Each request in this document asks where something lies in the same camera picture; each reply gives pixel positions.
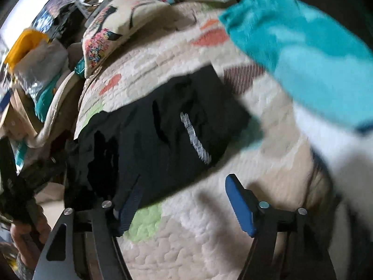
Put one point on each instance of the teal cloth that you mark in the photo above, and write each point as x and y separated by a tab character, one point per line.
309	55

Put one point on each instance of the silver foil packet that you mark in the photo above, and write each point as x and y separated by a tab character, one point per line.
40	64

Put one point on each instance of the quilted printed blanket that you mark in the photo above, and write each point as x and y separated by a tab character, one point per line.
209	239

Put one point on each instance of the person's left hand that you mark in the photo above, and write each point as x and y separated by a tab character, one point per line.
29	233

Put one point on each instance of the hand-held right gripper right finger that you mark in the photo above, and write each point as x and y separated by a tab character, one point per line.
242	207

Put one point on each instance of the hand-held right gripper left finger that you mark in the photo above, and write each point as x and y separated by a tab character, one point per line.
126	220

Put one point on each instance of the printed cream pillow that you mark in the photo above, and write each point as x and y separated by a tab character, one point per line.
116	26

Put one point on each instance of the yellow box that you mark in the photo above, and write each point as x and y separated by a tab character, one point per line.
24	45

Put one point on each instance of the black pants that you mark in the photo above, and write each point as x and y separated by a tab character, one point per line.
163	140

